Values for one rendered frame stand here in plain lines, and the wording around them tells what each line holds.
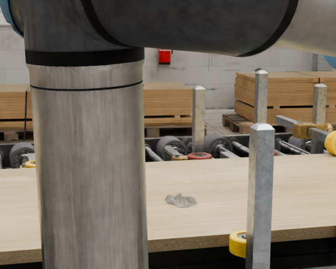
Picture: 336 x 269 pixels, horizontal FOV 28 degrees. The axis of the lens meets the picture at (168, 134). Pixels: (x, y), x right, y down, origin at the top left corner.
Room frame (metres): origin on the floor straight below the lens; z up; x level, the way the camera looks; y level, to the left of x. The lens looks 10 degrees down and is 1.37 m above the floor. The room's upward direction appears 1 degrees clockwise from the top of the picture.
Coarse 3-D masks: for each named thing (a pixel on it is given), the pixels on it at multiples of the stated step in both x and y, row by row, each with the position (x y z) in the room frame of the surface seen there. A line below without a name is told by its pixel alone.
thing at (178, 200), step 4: (168, 196) 1.62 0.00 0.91; (172, 196) 1.62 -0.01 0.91; (176, 196) 1.61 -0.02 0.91; (180, 196) 1.60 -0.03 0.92; (184, 196) 1.58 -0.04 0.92; (188, 196) 1.61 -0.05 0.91; (192, 196) 1.61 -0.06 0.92; (168, 200) 1.60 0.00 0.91; (172, 200) 1.59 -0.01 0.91; (176, 200) 1.59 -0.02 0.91; (180, 200) 1.58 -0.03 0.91; (184, 200) 1.58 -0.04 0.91; (188, 200) 1.60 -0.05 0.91; (192, 200) 1.60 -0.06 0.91; (176, 204) 1.58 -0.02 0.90; (180, 204) 1.57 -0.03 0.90; (184, 204) 1.57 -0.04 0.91; (188, 204) 1.57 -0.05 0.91
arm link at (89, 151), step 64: (0, 0) 0.65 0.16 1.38; (64, 0) 0.59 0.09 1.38; (64, 64) 0.60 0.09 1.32; (128, 64) 0.62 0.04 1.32; (64, 128) 0.61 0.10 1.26; (128, 128) 0.63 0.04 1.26; (64, 192) 0.61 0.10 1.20; (128, 192) 0.63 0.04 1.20; (64, 256) 0.62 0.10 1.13; (128, 256) 0.63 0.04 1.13
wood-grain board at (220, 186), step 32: (192, 160) 2.09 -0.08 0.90; (224, 160) 2.09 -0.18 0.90; (288, 160) 2.10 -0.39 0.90; (320, 160) 2.11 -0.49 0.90; (0, 192) 1.68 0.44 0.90; (32, 192) 1.69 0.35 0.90; (160, 192) 1.70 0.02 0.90; (192, 192) 1.70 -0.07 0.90; (224, 192) 1.70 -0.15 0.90; (288, 192) 1.71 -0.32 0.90; (320, 192) 1.71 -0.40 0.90; (0, 224) 1.42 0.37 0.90; (32, 224) 1.42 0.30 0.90; (160, 224) 1.43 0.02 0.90; (192, 224) 1.43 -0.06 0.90; (224, 224) 1.43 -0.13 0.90; (288, 224) 1.44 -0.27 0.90; (320, 224) 1.44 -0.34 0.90; (0, 256) 1.25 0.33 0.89; (32, 256) 1.27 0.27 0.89
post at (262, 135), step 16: (256, 128) 1.17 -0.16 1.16; (272, 128) 1.17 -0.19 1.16; (256, 144) 1.17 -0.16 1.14; (272, 144) 1.17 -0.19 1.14; (256, 160) 1.17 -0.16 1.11; (272, 160) 1.17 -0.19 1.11; (256, 176) 1.17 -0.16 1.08; (272, 176) 1.17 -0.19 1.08; (256, 192) 1.17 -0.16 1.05; (272, 192) 1.17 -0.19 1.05; (256, 208) 1.17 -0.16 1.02; (256, 224) 1.17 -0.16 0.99; (256, 240) 1.17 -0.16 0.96; (256, 256) 1.17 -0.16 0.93
